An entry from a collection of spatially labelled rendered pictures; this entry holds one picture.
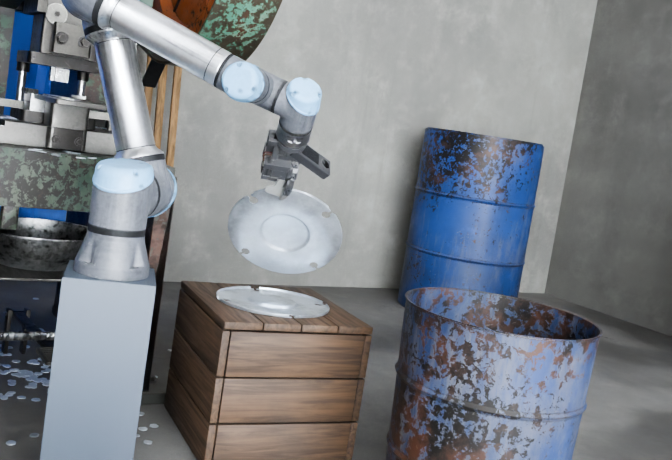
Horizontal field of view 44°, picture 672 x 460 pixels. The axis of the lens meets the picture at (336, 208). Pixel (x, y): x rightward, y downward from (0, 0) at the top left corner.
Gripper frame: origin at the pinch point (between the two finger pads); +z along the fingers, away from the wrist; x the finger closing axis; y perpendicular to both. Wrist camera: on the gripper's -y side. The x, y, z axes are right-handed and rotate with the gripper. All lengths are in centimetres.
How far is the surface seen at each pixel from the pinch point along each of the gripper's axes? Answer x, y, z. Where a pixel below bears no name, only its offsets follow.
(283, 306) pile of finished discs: 18.0, -4.2, 21.5
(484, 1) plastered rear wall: -238, -124, 100
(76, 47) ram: -43, 56, 4
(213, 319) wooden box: 26.4, 13.0, 17.3
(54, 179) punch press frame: -10, 56, 18
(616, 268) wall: -134, -222, 185
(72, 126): -24, 54, 14
